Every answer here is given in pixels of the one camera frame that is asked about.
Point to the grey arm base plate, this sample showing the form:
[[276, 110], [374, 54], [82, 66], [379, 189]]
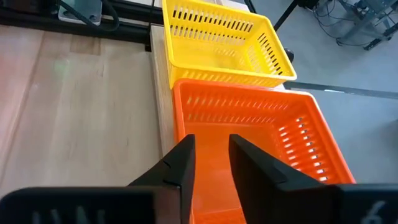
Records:
[[84, 11]]

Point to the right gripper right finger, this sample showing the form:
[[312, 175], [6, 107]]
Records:
[[264, 186]]

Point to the black left table frame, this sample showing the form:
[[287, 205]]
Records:
[[31, 26]]

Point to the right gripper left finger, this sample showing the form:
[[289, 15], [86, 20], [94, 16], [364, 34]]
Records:
[[174, 174]]

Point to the orange plastic slotted basket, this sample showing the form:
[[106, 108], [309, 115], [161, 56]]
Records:
[[248, 130]]

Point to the grey metal desk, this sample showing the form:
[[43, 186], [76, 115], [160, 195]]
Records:
[[377, 5]]

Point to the yellow plastic slotted basket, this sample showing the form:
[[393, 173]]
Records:
[[217, 53]]

